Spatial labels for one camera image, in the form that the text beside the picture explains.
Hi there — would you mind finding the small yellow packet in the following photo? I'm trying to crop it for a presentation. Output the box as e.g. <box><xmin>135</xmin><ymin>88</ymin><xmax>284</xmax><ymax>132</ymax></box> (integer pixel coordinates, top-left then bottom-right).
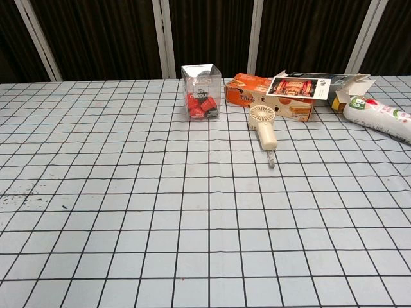
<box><xmin>330</xmin><ymin>96</ymin><xmax>346</xmax><ymax>112</ymax></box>

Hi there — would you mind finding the dark brown curtain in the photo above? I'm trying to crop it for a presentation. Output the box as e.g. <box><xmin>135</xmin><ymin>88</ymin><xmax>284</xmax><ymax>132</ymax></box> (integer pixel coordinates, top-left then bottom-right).
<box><xmin>0</xmin><ymin>0</ymin><xmax>411</xmax><ymax>83</ymax></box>

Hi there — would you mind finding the white black grid tablecloth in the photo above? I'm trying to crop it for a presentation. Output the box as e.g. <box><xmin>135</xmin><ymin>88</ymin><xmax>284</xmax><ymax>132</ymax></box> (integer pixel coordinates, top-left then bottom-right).
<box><xmin>0</xmin><ymin>76</ymin><xmax>411</xmax><ymax>308</ymax></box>

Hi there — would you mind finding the white tube bottle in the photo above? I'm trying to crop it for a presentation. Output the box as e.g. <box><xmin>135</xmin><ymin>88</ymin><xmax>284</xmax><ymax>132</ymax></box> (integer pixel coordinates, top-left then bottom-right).
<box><xmin>342</xmin><ymin>94</ymin><xmax>411</xmax><ymax>144</ymax></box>

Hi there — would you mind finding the orange snack carton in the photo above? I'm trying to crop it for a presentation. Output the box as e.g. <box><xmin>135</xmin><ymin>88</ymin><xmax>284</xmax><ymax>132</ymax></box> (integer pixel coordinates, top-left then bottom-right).
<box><xmin>223</xmin><ymin>73</ymin><xmax>315</xmax><ymax>123</ymax></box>

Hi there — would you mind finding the open grey cardboard box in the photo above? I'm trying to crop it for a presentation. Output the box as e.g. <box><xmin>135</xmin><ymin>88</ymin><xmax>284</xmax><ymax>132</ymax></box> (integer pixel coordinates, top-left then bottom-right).
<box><xmin>272</xmin><ymin>70</ymin><xmax>376</xmax><ymax>104</ymax></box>

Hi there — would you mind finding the cream handheld fan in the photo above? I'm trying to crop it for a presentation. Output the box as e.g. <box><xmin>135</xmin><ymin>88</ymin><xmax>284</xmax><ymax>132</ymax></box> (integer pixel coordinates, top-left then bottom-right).
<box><xmin>247</xmin><ymin>104</ymin><xmax>278</xmax><ymax>170</ymax></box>

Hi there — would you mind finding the white metal frame post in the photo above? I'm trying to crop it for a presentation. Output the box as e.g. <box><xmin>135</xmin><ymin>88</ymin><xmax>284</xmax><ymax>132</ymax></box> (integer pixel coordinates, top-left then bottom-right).
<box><xmin>345</xmin><ymin>0</ymin><xmax>389</xmax><ymax>76</ymax></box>
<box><xmin>152</xmin><ymin>0</ymin><xmax>177</xmax><ymax>80</ymax></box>
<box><xmin>247</xmin><ymin>0</ymin><xmax>274</xmax><ymax>78</ymax></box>
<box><xmin>14</xmin><ymin>0</ymin><xmax>64</xmax><ymax>83</ymax></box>

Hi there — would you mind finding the postcard with red temple picture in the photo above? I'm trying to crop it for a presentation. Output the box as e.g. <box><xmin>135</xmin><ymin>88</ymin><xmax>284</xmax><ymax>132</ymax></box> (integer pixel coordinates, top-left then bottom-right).
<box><xmin>266</xmin><ymin>76</ymin><xmax>331</xmax><ymax>101</ymax></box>

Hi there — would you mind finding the clear plastic capsule box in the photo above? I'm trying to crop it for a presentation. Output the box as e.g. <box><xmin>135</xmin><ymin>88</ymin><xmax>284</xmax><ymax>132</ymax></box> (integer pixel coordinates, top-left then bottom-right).
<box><xmin>180</xmin><ymin>63</ymin><xmax>225</xmax><ymax>120</ymax></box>

